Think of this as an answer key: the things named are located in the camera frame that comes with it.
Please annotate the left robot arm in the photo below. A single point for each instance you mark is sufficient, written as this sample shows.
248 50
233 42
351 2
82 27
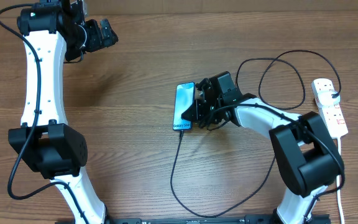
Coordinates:
56 33

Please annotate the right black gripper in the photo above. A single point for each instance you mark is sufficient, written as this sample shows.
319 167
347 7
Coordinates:
197 111

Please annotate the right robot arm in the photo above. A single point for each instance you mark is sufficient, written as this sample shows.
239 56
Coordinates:
307 157

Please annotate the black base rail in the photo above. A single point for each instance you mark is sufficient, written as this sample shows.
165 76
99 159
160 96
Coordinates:
182 221

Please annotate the white power strip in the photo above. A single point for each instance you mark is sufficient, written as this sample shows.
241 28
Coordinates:
331 115

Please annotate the white charger adapter plug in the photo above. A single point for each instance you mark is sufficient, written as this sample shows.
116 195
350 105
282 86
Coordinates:
327 98

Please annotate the Samsung Galaxy smartphone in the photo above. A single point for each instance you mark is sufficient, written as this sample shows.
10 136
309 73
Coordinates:
184 98

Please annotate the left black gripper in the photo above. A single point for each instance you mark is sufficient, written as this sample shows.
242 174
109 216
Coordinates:
97 40

